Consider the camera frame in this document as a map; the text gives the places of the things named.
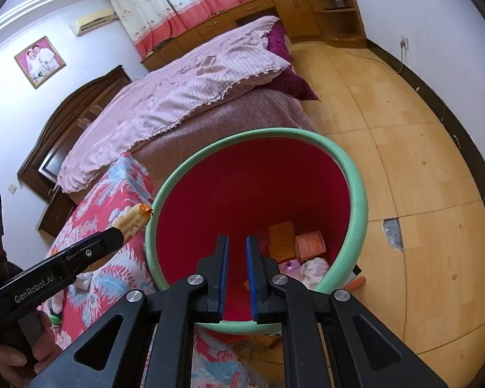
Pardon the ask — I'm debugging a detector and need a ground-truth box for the maroon pillow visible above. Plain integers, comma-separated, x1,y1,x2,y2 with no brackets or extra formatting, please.
265,22,320,102

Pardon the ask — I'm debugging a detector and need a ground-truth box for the bed with pink cover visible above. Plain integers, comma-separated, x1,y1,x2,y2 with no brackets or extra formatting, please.
128,87,321,195

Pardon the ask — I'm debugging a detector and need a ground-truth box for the long wooden cabinet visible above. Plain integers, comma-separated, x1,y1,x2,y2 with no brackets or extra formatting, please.
141,0,320,72

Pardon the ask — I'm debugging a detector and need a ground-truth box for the yellow foam net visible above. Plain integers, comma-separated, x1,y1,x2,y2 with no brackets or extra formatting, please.
268,221,297,262

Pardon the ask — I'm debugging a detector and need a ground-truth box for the dark wooden nightstand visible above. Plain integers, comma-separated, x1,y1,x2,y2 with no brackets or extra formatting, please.
38,189,80,238

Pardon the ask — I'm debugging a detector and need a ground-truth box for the framed wall photo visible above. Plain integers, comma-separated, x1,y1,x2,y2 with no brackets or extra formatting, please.
14,36,66,89

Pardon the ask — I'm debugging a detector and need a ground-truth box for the green-rimmed red bin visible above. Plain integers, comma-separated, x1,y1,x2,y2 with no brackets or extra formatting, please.
145,128,366,336

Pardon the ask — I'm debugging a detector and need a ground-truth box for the wooden corner shelf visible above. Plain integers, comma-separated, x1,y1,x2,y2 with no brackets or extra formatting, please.
306,0,368,49

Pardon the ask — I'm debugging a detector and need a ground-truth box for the orange box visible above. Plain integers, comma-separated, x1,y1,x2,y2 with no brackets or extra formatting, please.
295,230,327,260

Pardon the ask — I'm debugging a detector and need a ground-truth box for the floor cable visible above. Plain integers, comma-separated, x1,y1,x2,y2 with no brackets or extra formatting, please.
331,39,407,74

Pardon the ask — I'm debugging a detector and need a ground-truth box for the red floral tablecloth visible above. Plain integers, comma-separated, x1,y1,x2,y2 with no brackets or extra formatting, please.
44,151,267,388

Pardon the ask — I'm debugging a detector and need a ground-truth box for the dark wooden headboard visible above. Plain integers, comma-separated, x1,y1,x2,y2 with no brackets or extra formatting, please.
17,65,132,203

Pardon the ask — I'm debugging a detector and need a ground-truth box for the pink and white soft item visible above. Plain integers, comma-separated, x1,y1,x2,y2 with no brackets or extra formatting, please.
279,256,332,290

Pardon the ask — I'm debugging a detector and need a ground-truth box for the wall air conditioner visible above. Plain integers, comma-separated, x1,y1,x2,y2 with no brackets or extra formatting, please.
70,7,118,36

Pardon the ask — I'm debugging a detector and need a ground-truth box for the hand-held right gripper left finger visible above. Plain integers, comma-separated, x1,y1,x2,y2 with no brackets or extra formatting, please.
28,234,230,388

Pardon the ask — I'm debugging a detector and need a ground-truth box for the person's left hand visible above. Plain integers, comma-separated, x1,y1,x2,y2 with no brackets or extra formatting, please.
0,315,63,388

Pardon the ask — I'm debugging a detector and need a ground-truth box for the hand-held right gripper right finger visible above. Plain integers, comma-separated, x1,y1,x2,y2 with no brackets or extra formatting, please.
246,236,447,388

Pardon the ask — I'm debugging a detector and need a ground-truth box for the pink checked quilt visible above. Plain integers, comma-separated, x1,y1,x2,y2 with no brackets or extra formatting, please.
57,15,292,194

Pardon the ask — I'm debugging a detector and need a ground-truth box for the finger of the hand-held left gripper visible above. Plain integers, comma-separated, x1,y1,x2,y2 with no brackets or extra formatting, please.
46,226,126,269

